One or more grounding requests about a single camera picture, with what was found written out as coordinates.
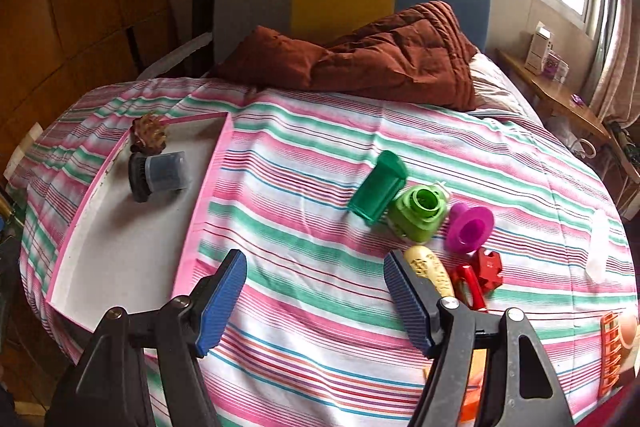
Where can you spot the white bed side panel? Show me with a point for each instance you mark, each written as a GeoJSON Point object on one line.
{"type": "Point", "coordinates": [175, 54]}

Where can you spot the long beige curtain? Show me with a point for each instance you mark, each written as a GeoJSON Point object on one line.
{"type": "Point", "coordinates": [617, 57]}

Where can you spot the wooden wardrobe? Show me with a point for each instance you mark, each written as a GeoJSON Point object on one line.
{"type": "Point", "coordinates": [75, 7]}

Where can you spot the yellow and orange toy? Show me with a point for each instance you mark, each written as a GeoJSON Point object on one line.
{"type": "Point", "coordinates": [475, 387]}

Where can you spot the brown quilt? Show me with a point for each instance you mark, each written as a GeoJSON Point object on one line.
{"type": "Point", "coordinates": [390, 57]}

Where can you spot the white box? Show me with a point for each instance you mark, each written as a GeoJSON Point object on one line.
{"type": "Point", "coordinates": [537, 49]}

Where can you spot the black brush with grey cap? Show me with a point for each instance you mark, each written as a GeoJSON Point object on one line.
{"type": "Point", "coordinates": [165, 174]}

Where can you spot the beige wooden slat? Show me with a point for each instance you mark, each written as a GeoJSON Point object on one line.
{"type": "Point", "coordinates": [22, 149]}

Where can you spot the red block toy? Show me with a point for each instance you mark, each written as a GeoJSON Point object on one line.
{"type": "Point", "coordinates": [487, 269]}

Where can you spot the wooden bedside shelf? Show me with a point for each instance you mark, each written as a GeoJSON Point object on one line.
{"type": "Point", "coordinates": [550, 92]}

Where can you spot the magenta plastic cup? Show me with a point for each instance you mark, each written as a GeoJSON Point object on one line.
{"type": "Point", "coordinates": [467, 229]}

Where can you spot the dark green plastic container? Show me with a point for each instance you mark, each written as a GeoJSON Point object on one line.
{"type": "Point", "coordinates": [375, 192]}

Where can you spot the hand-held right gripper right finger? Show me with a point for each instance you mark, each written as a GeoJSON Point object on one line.
{"type": "Point", "coordinates": [407, 302]}

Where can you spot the pink-edged white tray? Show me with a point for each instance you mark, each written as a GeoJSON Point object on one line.
{"type": "Point", "coordinates": [140, 247]}

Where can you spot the white translucent plastic piece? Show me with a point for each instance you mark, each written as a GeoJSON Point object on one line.
{"type": "Point", "coordinates": [598, 247]}

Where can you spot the purple box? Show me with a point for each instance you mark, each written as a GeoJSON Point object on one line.
{"type": "Point", "coordinates": [556, 67]}

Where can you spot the person's red clothing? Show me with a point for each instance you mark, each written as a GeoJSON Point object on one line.
{"type": "Point", "coordinates": [615, 414]}

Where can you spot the small purple item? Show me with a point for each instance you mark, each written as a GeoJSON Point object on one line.
{"type": "Point", "coordinates": [578, 99]}

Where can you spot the brown bristle brush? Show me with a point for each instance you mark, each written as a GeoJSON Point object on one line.
{"type": "Point", "coordinates": [150, 134]}

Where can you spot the red toy with silver part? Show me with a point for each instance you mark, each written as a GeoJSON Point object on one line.
{"type": "Point", "coordinates": [462, 282]}

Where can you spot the light green plastic toy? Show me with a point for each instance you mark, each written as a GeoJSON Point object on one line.
{"type": "Point", "coordinates": [420, 214]}

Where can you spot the orange ribbed plastic toy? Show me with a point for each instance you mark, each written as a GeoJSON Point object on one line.
{"type": "Point", "coordinates": [610, 357]}

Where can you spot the beige pillow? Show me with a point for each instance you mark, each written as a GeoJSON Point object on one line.
{"type": "Point", "coordinates": [495, 92]}

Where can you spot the yellow oval plastic toy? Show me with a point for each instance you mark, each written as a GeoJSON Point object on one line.
{"type": "Point", "coordinates": [430, 267]}

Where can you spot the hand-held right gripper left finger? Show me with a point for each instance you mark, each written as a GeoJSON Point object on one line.
{"type": "Point", "coordinates": [220, 302]}

